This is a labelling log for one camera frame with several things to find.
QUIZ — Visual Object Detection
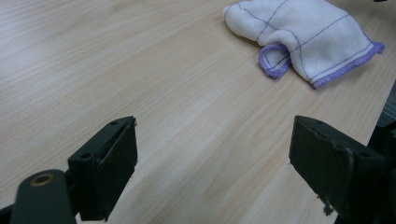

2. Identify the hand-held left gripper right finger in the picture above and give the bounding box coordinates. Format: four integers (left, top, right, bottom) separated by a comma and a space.
289, 115, 388, 222

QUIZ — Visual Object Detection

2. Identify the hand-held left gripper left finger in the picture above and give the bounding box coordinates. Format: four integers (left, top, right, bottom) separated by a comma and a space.
67, 116, 138, 222

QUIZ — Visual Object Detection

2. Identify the white cloth with purple hem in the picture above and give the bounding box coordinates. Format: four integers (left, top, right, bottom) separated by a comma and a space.
222, 0, 386, 91

